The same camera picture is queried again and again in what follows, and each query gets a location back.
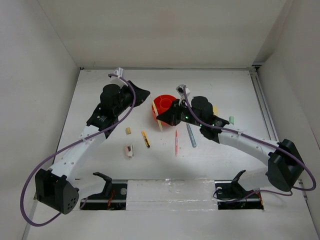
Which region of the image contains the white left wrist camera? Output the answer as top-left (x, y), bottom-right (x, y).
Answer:
top-left (108, 67), bottom-right (124, 80)

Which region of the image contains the blue grey marker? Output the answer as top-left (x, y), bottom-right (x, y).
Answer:
top-left (186, 123), bottom-right (197, 148)

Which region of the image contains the orange round divided container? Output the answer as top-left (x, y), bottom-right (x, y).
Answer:
top-left (151, 94), bottom-right (177, 123)

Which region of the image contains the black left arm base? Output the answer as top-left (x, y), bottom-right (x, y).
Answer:
top-left (79, 172), bottom-right (128, 211)

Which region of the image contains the yellow black utility knife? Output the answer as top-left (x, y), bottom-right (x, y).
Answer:
top-left (141, 131), bottom-right (151, 148)

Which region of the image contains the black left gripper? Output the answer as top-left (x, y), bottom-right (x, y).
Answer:
top-left (113, 80), bottom-right (150, 117)

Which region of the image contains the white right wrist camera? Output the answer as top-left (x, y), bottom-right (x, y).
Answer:
top-left (176, 84), bottom-right (191, 100)

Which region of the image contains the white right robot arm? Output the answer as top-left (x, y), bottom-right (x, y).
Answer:
top-left (156, 96), bottom-right (304, 197)

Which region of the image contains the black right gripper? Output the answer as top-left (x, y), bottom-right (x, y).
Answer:
top-left (156, 99), bottom-right (204, 128)

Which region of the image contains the thick yellow highlighter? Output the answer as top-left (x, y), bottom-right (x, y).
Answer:
top-left (212, 105), bottom-right (218, 116)

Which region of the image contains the green pastel highlighter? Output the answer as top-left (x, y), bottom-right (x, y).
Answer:
top-left (228, 116), bottom-right (235, 125)

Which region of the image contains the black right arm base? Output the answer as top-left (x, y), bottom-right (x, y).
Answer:
top-left (212, 170), bottom-right (264, 210)

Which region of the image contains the small tan eraser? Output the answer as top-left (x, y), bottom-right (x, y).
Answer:
top-left (125, 127), bottom-right (132, 135)

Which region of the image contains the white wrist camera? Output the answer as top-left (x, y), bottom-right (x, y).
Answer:
top-left (176, 84), bottom-right (191, 100)
top-left (108, 67), bottom-right (124, 80)

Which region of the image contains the thin yellow highlighter pen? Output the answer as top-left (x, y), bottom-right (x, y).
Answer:
top-left (152, 100), bottom-right (163, 132)

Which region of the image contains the aluminium side rail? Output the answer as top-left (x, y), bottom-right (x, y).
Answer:
top-left (249, 65), bottom-right (279, 141)

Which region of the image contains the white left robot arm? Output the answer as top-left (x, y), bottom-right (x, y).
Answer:
top-left (35, 82), bottom-right (151, 215)

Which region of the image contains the pink pen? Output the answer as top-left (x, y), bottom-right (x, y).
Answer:
top-left (175, 130), bottom-right (179, 157)

